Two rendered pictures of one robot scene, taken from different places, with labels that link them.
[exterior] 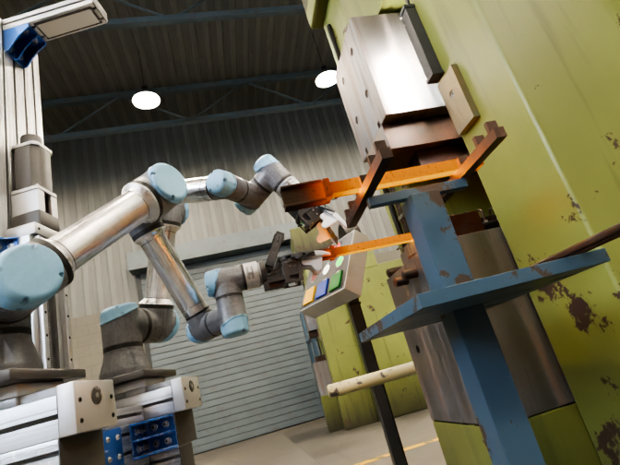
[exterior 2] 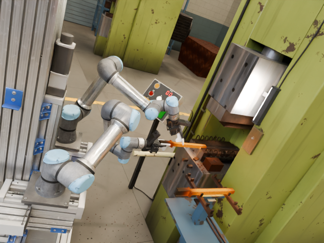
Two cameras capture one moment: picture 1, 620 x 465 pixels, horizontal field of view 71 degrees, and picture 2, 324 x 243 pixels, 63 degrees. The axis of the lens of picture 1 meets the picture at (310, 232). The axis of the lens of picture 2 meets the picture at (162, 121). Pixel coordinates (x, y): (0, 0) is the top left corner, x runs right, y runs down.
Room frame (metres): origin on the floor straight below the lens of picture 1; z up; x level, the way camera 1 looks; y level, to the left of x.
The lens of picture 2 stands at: (-0.27, 0.66, 1.92)
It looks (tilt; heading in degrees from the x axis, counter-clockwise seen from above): 25 degrees down; 339
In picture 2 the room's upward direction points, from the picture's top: 22 degrees clockwise
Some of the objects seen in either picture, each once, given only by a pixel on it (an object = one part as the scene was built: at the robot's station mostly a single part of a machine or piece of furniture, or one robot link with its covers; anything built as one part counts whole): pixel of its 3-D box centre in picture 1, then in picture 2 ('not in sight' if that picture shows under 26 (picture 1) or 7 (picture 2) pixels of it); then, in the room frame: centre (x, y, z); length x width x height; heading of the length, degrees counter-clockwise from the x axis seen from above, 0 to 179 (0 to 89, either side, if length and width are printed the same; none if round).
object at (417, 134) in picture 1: (434, 143); (236, 112); (1.38, -0.50, 1.32); 0.42 x 0.20 x 0.10; 102
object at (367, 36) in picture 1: (414, 77); (256, 85); (1.34, -0.51, 1.56); 0.42 x 0.39 x 0.40; 102
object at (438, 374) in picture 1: (517, 315); (207, 178); (1.33, -0.52, 0.69); 0.56 x 0.38 x 0.45; 102
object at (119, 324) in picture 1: (122, 325); (70, 116); (1.37, 0.66, 0.98); 0.13 x 0.12 x 0.14; 155
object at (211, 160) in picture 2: (455, 230); (213, 164); (1.17, -0.39, 0.95); 0.12 x 0.09 x 0.07; 102
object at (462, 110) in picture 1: (458, 100); (252, 140); (1.05, -0.49, 1.27); 0.09 x 0.02 x 0.17; 12
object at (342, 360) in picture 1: (373, 309); (152, 6); (6.63, -0.61, 1.45); 2.20 x 1.23 x 2.90; 103
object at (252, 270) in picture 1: (253, 274); (140, 143); (1.20, 0.19, 0.99); 0.08 x 0.05 x 0.08; 12
